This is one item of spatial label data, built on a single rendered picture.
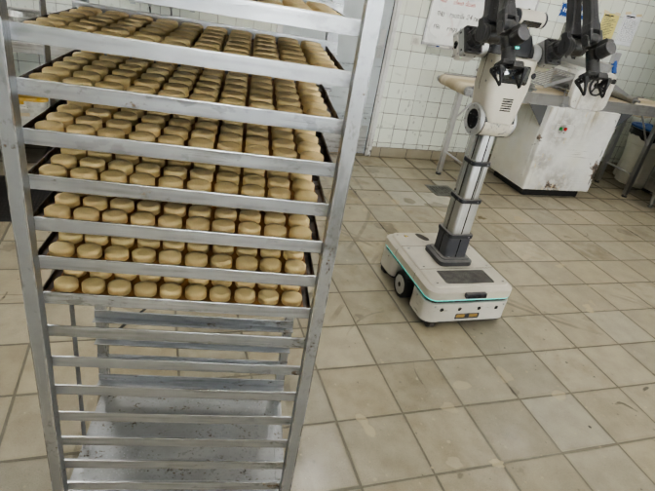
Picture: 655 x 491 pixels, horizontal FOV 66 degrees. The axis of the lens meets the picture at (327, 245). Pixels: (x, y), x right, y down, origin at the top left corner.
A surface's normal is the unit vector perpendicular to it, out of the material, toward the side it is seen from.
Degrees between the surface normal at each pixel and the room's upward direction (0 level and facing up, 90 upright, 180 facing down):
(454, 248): 90
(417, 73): 90
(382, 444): 0
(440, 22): 90
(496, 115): 90
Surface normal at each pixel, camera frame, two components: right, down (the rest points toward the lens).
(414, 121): 0.28, 0.50
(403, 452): 0.16, -0.87
